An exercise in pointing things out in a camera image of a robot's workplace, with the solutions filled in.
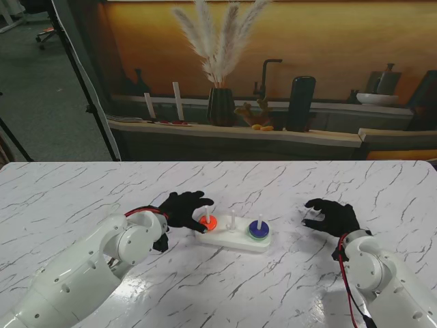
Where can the brown plush toy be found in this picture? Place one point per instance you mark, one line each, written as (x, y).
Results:
(260, 114)

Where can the yellow orange fruit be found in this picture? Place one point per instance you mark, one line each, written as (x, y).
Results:
(263, 128)

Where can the white pampas grass bunch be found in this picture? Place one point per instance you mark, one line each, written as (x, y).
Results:
(220, 51)

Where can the white three-rod Hanoi tower base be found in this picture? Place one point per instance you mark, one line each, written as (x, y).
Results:
(235, 239)

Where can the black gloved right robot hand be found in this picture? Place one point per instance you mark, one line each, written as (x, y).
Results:
(339, 218)

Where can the tall white candle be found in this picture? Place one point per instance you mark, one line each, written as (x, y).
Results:
(177, 100)

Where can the black tripod stand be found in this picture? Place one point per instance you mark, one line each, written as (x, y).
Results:
(88, 108)
(15, 139)

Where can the wooden board with red pieces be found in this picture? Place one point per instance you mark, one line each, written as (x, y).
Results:
(169, 123)

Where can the office chair with orange seat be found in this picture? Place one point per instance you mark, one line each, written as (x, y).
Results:
(46, 34)

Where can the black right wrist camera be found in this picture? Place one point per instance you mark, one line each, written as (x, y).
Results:
(336, 254)

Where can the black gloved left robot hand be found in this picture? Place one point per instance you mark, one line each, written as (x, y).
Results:
(182, 210)

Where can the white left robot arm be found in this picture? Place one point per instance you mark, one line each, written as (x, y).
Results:
(95, 266)

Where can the tall black cylinder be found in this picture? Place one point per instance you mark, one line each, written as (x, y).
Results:
(302, 100)

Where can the small dark jar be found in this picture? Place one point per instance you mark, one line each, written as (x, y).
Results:
(353, 97)

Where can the black kitchen faucet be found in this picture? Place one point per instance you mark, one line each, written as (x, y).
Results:
(264, 77)

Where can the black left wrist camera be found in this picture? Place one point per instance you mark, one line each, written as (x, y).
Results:
(161, 244)

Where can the black ribbed vase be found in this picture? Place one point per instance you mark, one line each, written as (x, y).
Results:
(221, 107)

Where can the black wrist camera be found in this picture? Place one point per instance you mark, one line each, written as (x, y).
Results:
(161, 244)
(336, 254)

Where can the dark teal box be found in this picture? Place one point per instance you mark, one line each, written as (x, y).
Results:
(423, 102)

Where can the white bowl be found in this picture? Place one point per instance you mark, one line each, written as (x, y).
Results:
(375, 99)

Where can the white-edged kitchen backdrop panel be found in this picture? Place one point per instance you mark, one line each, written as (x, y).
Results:
(85, 51)

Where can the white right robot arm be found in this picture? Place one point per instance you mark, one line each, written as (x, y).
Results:
(375, 270)

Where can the short white candle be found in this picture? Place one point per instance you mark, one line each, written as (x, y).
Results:
(149, 105)

